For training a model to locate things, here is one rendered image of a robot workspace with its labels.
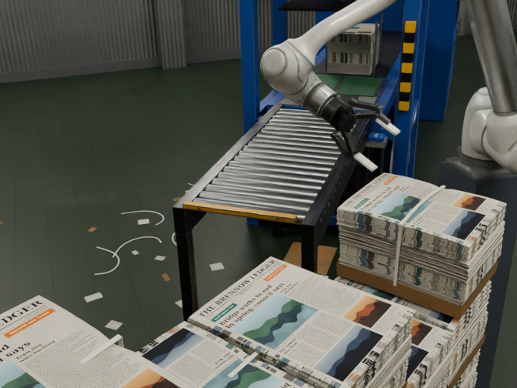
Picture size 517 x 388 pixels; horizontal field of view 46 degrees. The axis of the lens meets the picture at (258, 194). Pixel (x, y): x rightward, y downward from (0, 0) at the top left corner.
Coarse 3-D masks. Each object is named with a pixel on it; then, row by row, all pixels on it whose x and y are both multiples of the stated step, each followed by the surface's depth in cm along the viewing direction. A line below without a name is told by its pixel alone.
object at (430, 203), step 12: (444, 192) 176; (432, 204) 170; (396, 216) 163; (420, 216) 163; (396, 228) 161; (408, 228) 159; (396, 240) 162; (408, 240) 160; (408, 252) 162; (408, 264) 163
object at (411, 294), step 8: (496, 264) 177; (488, 280) 174; (408, 288) 166; (480, 288) 168; (408, 296) 167; (416, 296) 165; (424, 296) 163; (432, 296) 162; (472, 296) 164; (424, 304) 164; (432, 304) 163; (440, 304) 161; (448, 304) 160; (456, 304) 158; (464, 304) 158; (440, 312) 162; (448, 312) 161; (456, 312) 159; (464, 312) 161
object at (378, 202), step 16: (384, 176) 187; (400, 176) 186; (368, 192) 177; (384, 192) 177; (400, 192) 176; (416, 192) 177; (352, 208) 169; (368, 208) 168; (384, 208) 168; (400, 208) 168; (336, 224) 172; (352, 224) 169; (368, 224) 166; (384, 224) 163; (352, 240) 172; (368, 240) 168; (384, 240) 165; (352, 256) 174; (368, 256) 171; (384, 256) 168; (368, 272) 172; (384, 272) 169
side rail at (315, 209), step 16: (368, 128) 318; (336, 160) 268; (352, 160) 280; (336, 176) 252; (320, 192) 239; (336, 192) 249; (320, 208) 227; (304, 224) 216; (320, 224) 224; (304, 240) 219; (320, 240) 228
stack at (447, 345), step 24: (360, 288) 175; (432, 312) 163; (480, 312) 174; (432, 336) 155; (456, 336) 161; (480, 336) 181; (432, 360) 147; (456, 360) 165; (408, 384) 140; (432, 384) 150; (456, 384) 173
